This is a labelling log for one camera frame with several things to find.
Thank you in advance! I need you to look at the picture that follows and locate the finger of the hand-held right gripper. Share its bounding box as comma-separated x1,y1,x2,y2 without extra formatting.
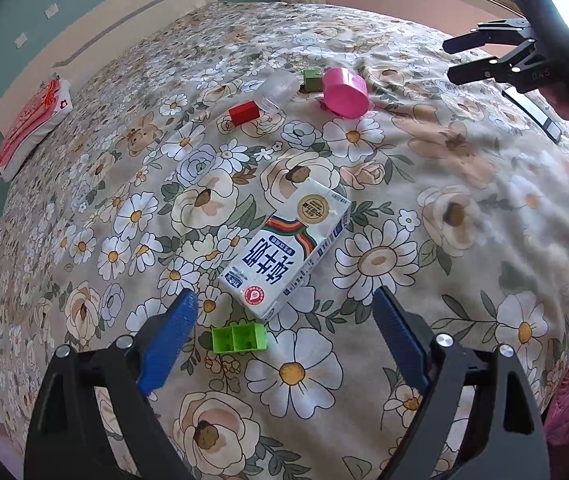
443,17,535,54
447,40,555,93

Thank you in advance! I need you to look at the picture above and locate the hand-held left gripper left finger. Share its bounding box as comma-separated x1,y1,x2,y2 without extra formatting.
23,287,200,480

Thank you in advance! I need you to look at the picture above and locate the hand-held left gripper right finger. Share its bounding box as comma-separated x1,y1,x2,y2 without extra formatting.
371,285,551,480

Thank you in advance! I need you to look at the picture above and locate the white milk carton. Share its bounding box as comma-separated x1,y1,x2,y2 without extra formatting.
218,180,352,322

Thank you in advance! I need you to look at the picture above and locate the clear plastic cup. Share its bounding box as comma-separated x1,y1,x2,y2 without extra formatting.
257,70,297,113

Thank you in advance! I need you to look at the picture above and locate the red block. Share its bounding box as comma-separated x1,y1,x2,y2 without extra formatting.
228,101,260,125

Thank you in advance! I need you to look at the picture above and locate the person's right hand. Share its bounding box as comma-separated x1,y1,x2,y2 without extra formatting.
539,80,569,123

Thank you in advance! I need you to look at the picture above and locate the black smartphone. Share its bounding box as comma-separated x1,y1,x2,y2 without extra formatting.
501,85,562,143

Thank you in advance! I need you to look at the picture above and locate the lime green open block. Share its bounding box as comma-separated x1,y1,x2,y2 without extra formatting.
212,323,269,356

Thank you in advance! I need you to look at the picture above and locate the pink plastic cup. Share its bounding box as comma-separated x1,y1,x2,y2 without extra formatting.
320,66,370,118

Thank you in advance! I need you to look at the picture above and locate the floral bed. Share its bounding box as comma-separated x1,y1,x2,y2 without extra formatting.
0,0,569,480

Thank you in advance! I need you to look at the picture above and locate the dark green block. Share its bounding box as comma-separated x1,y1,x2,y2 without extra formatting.
301,67,324,93

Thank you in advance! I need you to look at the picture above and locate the red and white pillow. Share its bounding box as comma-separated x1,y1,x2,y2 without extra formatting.
0,81,74,183

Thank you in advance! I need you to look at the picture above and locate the folded red patterned blanket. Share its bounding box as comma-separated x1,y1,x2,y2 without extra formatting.
0,78,64,170

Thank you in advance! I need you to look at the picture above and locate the cream bed headboard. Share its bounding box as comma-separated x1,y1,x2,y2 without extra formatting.
0,0,218,137

